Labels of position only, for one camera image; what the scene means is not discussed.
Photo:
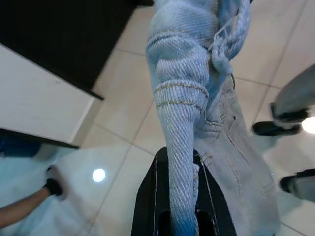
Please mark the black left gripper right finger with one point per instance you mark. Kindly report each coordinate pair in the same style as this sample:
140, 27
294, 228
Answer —
211, 211

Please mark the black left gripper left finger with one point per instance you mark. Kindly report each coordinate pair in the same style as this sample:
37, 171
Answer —
152, 201

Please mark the black shoe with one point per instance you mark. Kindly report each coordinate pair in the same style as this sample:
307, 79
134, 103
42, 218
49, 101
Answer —
268, 127
290, 183

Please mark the dark cabinet white panel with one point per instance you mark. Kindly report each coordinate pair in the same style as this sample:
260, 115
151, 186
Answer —
61, 37

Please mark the light blue denim jeans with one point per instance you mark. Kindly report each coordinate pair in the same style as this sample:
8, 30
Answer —
179, 123

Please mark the grey lower leg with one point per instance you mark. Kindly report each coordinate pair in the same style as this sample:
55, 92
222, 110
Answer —
295, 93

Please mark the person gloved hand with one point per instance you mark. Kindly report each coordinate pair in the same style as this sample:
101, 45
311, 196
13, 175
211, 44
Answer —
54, 186

